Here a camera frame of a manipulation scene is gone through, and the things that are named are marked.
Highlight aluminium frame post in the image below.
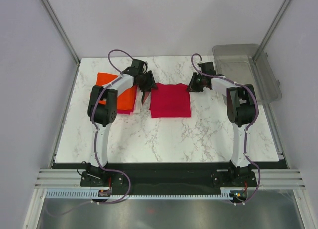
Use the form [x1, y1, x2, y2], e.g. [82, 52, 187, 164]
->
[252, 0, 293, 62]
[33, 0, 81, 66]

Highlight pink white shirts stack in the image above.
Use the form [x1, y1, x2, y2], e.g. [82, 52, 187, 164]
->
[130, 87, 144, 115]

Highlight right aluminium frame post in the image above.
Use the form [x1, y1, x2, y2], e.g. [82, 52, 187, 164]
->
[252, 0, 293, 62]

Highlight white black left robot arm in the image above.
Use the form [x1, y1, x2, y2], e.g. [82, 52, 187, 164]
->
[87, 59, 157, 168]

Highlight white slotted cable duct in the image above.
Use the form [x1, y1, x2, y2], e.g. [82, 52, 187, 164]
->
[45, 189, 240, 200]

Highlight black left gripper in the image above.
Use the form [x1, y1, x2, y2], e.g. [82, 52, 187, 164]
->
[139, 71, 158, 93]

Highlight crimson red t shirt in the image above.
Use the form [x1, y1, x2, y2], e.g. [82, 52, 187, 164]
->
[150, 83, 191, 118]

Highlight left aluminium frame post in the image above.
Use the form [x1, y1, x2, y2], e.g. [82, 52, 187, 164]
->
[33, 0, 81, 66]

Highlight clear grey plastic bin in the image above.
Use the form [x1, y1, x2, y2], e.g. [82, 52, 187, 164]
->
[212, 44, 282, 104]

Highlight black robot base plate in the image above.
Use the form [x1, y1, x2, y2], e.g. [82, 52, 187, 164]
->
[80, 162, 257, 195]

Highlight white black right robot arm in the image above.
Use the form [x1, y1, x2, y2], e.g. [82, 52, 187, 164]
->
[187, 62, 259, 168]

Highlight orange t shirt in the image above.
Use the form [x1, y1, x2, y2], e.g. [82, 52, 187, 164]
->
[96, 72, 137, 115]

